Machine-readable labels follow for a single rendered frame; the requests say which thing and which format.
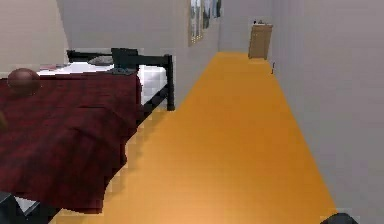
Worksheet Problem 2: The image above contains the dark red bed blanket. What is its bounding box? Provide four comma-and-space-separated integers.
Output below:
0, 72, 144, 215

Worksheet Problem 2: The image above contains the grey pillow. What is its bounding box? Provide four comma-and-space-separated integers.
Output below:
87, 55, 115, 67

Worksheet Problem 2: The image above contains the black laptop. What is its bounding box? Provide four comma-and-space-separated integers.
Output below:
107, 47, 140, 76

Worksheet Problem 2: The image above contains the tan wooden cupboard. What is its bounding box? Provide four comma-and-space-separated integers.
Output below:
247, 23, 274, 61

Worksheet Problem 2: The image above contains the framed wall picture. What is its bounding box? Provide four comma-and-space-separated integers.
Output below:
188, 0, 205, 47
202, 0, 214, 30
212, 0, 223, 19

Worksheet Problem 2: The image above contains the brown ball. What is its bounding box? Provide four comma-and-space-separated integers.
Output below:
6, 67, 42, 98

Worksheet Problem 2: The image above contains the black frame bed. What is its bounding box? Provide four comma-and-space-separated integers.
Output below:
0, 48, 176, 224

